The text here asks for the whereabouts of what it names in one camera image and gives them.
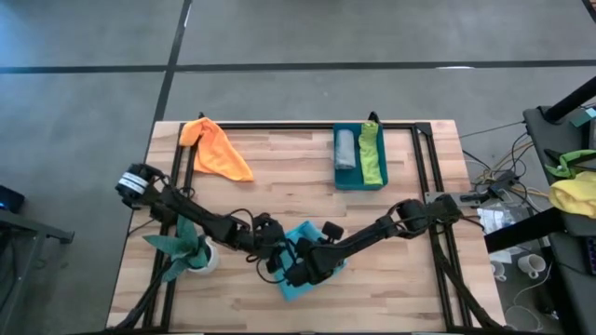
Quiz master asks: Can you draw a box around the green artificial plant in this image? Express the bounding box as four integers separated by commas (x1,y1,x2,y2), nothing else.
142,214,210,283

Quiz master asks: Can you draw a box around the grey metal stand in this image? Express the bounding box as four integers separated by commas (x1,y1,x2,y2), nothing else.
0,208,75,335

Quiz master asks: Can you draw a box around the white mug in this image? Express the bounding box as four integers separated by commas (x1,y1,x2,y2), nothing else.
490,259,509,283
517,253,548,279

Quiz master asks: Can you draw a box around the thin grey cable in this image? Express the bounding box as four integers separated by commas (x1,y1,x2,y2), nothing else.
458,120,526,140

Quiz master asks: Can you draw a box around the small teal box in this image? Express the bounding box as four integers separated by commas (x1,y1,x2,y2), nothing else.
570,107,596,128

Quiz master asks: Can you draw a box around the orange microfiber towel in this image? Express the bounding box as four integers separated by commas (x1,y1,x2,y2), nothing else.
179,116,255,183

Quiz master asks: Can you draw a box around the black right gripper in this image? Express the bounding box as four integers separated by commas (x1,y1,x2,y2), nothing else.
284,236,348,288

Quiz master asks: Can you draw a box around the black slanted pole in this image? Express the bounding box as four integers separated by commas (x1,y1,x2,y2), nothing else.
544,76,596,125

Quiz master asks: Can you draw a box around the clear plastic bag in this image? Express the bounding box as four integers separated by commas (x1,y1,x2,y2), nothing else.
478,204,525,235

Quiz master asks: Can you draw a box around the dark keyboard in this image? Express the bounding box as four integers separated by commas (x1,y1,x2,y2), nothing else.
584,234,596,276

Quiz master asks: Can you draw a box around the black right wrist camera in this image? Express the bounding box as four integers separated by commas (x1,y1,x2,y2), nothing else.
321,221,345,241

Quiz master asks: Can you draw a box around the teal plastic basket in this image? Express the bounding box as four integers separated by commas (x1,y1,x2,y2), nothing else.
332,122,390,191

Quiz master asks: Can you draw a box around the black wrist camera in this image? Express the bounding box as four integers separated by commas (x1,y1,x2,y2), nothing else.
264,253,284,275
321,221,345,241

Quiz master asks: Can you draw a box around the yellow cloth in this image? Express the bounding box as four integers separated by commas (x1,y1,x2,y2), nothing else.
549,170,596,220

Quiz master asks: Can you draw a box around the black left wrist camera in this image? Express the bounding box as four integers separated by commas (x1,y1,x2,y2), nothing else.
264,253,284,275

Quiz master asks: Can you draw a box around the dark device with blue light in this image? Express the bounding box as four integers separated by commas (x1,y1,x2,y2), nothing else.
0,184,26,215

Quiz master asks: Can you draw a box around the black desk crossbar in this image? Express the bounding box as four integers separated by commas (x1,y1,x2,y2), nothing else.
483,207,567,253

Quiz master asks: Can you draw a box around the lime green microfiber towel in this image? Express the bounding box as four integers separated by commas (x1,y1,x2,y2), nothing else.
358,120,386,186

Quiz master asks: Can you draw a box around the black aluminium table frame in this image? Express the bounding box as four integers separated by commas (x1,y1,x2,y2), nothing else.
105,111,507,335

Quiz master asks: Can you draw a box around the black floor cable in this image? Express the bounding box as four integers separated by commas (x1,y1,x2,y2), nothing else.
509,132,536,187

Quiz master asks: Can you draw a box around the black power strip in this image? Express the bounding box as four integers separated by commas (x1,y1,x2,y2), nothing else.
483,169,521,193

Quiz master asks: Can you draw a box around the turquoise microfiber towel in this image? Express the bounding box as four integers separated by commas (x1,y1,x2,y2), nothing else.
272,220,348,302

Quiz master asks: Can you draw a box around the dark grey side table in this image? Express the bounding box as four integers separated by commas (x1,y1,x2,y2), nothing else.
523,105,596,335

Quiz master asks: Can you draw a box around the grey microfiber towel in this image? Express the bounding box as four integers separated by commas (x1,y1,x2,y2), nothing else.
333,128,357,171

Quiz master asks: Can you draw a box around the white plant pot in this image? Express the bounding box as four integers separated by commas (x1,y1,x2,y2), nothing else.
188,239,220,275

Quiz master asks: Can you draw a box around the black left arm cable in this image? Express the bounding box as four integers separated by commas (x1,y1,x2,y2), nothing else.
227,208,281,286

